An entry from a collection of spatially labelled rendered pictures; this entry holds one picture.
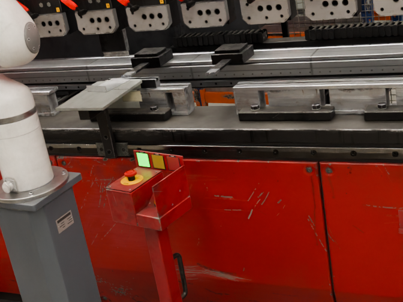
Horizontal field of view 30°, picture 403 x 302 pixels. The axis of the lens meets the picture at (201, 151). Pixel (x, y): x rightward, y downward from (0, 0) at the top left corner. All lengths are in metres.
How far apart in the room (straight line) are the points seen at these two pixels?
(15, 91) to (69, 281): 0.49
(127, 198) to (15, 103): 0.64
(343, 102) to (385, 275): 0.55
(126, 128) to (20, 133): 0.79
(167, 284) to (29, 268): 0.66
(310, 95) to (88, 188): 0.88
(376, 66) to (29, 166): 1.23
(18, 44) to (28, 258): 0.53
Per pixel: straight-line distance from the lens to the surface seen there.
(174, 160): 2.31
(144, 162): 2.40
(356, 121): 2.27
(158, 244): 2.39
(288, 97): 2.37
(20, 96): 1.78
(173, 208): 2.29
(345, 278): 2.47
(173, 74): 2.80
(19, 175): 1.82
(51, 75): 3.09
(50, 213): 1.84
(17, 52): 1.72
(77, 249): 1.93
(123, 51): 2.60
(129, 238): 2.73
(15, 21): 1.71
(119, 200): 2.32
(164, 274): 2.44
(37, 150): 1.82
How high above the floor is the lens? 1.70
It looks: 22 degrees down
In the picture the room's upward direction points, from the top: 10 degrees counter-clockwise
